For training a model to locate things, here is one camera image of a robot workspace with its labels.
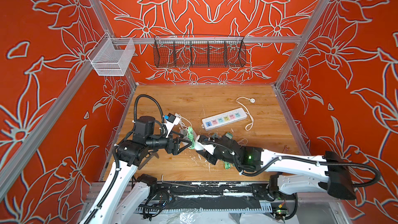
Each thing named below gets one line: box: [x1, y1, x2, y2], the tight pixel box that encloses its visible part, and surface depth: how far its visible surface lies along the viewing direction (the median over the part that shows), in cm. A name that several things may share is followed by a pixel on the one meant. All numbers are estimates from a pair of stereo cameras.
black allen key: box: [137, 151, 160, 171], surface depth 85 cm
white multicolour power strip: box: [201, 107, 248, 132], surface depth 99 cm
